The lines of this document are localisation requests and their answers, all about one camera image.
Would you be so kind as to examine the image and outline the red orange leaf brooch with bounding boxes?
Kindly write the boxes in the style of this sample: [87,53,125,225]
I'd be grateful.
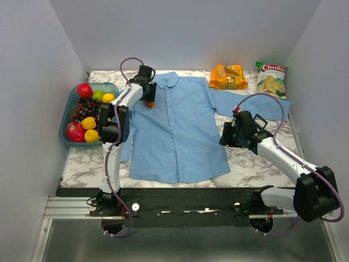
[145,102,156,109]

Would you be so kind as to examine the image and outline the black brooch box red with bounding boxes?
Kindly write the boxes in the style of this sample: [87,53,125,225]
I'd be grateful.
[254,114,268,130]

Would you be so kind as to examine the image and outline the light blue button shirt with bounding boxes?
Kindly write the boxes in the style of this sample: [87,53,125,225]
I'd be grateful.
[121,72,290,183]

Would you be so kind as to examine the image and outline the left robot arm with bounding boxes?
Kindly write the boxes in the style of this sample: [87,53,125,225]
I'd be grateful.
[97,65,157,216]

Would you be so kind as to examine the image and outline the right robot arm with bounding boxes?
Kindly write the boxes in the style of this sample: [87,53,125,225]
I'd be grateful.
[219,111,340,222]

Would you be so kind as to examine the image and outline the orange toy fruit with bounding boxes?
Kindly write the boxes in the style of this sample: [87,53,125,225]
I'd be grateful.
[84,129,100,143]
[101,93,116,103]

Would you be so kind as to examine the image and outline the green toy lime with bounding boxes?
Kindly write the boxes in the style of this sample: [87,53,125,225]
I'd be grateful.
[92,90,105,101]

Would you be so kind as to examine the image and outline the orange mango gummy bag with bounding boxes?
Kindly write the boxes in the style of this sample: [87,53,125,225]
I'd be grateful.
[209,64,248,90]

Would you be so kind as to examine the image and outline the red toy apple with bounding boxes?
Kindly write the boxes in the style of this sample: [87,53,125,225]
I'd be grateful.
[76,83,93,99]

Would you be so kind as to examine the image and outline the dark toy grape bunch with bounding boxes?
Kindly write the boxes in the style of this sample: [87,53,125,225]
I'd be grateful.
[70,98,101,122]

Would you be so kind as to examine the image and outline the yellow toy lemon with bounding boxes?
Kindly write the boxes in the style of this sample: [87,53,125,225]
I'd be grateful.
[81,117,97,130]

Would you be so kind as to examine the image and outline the green cassava chips bag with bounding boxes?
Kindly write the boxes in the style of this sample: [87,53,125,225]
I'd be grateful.
[256,62,287,100]

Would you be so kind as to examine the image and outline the teal plastic fruit basin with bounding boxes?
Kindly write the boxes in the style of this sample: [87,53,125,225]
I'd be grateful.
[58,82,119,148]

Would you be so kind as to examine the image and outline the pink toy dragon fruit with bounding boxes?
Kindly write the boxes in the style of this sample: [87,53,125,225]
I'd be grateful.
[66,122,86,142]

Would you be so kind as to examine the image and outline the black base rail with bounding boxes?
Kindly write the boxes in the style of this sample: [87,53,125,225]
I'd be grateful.
[56,187,283,228]

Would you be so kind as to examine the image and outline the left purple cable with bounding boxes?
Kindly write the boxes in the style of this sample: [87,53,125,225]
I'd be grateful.
[102,57,142,238]

